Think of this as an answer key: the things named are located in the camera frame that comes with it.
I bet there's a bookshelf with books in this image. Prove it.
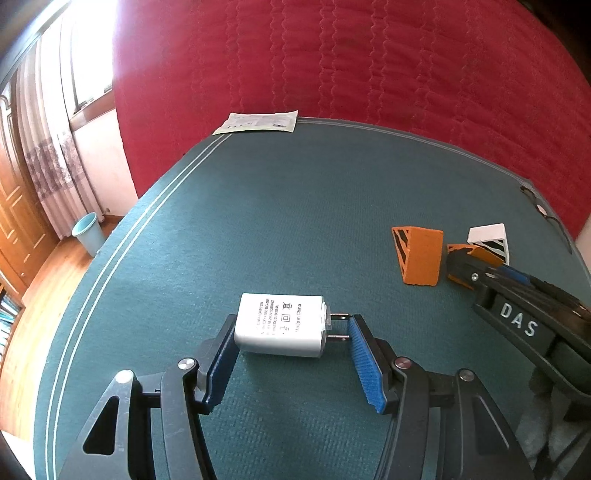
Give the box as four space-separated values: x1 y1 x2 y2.
0 277 25 361

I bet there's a black cable on table edge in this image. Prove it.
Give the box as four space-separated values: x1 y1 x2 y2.
519 185 573 252

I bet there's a red quilted blanket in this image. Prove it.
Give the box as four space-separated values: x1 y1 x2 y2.
112 0 591 241

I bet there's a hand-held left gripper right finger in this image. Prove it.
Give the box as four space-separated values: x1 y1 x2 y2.
346 314 539 480

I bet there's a paper leaflet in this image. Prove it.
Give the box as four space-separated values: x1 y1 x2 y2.
212 110 299 136

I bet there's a light blue waste bin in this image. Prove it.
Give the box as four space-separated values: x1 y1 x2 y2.
71 212 105 257

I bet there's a green table mat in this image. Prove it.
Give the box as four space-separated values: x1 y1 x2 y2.
32 117 591 480

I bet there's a window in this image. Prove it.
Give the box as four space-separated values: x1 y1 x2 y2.
69 0 122 121

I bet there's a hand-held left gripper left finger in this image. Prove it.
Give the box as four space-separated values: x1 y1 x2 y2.
65 314 241 480

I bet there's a white charger adapter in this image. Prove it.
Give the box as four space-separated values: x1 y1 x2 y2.
233 292 350 361

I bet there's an orange striped wedge block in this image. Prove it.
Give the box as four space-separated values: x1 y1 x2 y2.
392 225 444 287
445 243 502 291

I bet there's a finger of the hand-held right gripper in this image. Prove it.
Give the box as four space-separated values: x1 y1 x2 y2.
445 248 497 298
490 264 591 321

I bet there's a wooden door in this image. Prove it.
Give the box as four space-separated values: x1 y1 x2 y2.
0 83 61 296

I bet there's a white striped wedge block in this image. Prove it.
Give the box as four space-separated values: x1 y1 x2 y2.
466 224 509 265

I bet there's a patterned curtain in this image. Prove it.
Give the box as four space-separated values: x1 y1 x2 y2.
14 28 116 241

